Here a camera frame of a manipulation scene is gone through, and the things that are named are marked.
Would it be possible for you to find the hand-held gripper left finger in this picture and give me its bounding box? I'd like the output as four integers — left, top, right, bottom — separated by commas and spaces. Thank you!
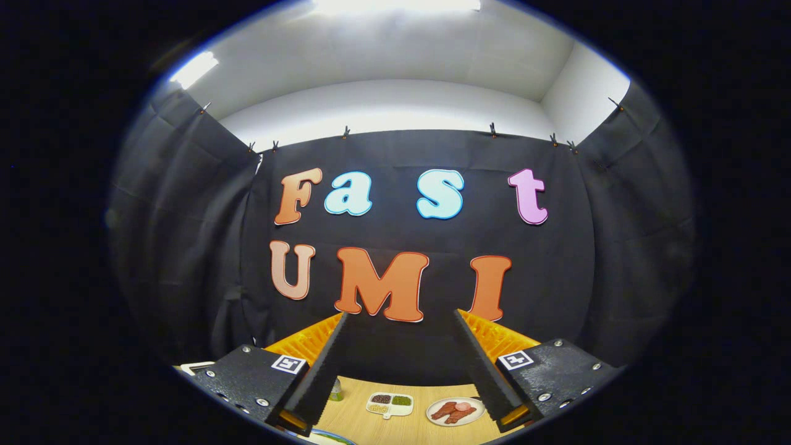
190, 311, 350, 437

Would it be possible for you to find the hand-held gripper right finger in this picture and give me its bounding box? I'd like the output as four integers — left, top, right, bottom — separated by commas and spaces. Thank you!
454, 308, 624, 434

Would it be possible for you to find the white oval meat plate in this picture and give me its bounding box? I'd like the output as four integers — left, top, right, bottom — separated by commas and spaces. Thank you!
426, 397, 486, 427

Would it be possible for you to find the blue plate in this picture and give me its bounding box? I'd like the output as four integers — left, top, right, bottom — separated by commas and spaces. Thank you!
303, 428, 357, 445

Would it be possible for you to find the white divided tray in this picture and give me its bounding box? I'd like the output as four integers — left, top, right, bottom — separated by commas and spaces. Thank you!
366, 392, 413, 420

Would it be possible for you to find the black backdrop cloth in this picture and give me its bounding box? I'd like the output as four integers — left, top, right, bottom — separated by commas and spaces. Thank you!
108, 80, 696, 387

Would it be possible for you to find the ceiling light panel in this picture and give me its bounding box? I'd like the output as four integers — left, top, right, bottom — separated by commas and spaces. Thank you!
312, 0, 481, 17
170, 51, 220, 90

